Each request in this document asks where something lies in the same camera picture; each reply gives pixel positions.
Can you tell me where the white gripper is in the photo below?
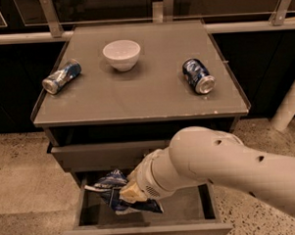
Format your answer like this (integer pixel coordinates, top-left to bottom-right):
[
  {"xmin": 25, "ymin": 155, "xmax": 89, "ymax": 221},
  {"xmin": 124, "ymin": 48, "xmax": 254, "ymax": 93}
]
[{"xmin": 120, "ymin": 148, "xmax": 176, "ymax": 204}]

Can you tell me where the blue chip bag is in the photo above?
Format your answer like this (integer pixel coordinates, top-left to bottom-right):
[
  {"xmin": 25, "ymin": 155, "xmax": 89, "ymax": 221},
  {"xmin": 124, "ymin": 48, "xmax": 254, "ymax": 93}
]
[{"xmin": 84, "ymin": 168, "xmax": 163, "ymax": 214}]

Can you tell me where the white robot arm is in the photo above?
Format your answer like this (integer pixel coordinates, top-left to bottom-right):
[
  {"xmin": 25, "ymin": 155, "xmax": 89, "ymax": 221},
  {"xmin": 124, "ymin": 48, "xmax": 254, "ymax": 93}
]
[{"xmin": 121, "ymin": 127, "xmax": 295, "ymax": 217}]

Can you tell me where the grey top drawer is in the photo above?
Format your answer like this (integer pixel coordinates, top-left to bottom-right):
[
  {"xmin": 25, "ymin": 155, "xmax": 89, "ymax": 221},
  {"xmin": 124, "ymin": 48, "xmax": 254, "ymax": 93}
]
[{"xmin": 51, "ymin": 140, "xmax": 170, "ymax": 172}]

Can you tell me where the grey open middle drawer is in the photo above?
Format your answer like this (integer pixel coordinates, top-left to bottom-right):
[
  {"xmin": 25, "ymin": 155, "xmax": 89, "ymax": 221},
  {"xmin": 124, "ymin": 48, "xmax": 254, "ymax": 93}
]
[{"xmin": 63, "ymin": 171, "xmax": 232, "ymax": 235}]

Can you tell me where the grey drawer cabinet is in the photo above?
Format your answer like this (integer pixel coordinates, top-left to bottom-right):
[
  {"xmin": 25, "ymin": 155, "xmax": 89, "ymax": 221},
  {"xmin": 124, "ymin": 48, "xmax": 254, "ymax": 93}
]
[{"xmin": 25, "ymin": 17, "xmax": 258, "ymax": 235}]

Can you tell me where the blue soda can right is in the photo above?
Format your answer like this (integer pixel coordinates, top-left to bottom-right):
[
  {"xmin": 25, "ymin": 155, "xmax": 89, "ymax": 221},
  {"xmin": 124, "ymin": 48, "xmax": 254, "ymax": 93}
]
[{"xmin": 182, "ymin": 59, "xmax": 216, "ymax": 95}]

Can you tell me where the crushed blue can left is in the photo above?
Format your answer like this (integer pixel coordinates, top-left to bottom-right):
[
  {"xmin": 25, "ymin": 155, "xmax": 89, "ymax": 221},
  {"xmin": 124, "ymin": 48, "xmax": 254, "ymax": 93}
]
[{"xmin": 42, "ymin": 59, "xmax": 81, "ymax": 95}]

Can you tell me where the white ceramic bowl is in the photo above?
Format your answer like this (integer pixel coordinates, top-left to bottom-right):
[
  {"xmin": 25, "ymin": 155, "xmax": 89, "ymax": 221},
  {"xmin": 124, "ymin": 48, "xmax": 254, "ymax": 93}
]
[{"xmin": 102, "ymin": 40, "xmax": 141, "ymax": 71}]

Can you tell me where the metal window railing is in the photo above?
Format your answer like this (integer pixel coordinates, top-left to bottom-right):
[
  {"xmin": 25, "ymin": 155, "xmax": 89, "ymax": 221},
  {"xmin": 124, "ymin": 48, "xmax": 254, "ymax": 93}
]
[{"xmin": 0, "ymin": 0, "xmax": 295, "ymax": 44}]

